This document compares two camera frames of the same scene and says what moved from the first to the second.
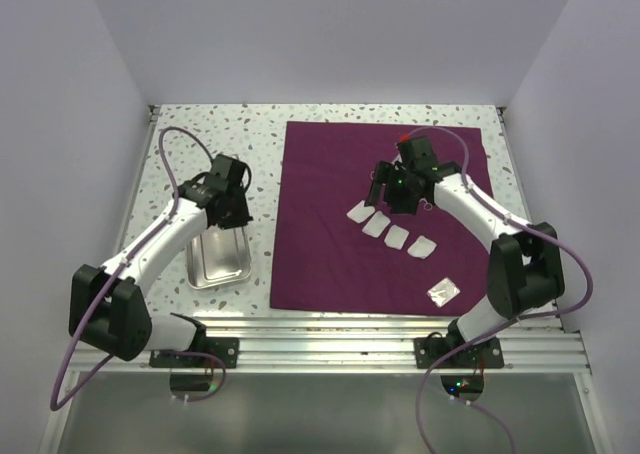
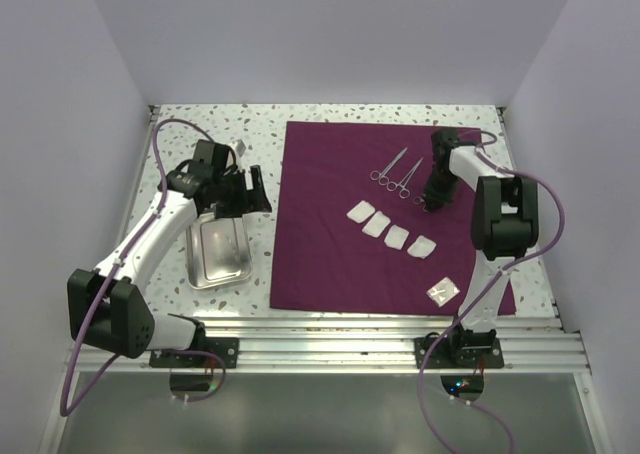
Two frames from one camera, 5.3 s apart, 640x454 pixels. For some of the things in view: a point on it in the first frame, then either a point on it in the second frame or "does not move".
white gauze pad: x=422 y=247 does not move
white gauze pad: x=396 y=237 does not move
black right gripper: x=385 y=174 -> x=436 y=200
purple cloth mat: x=335 y=253 does not move
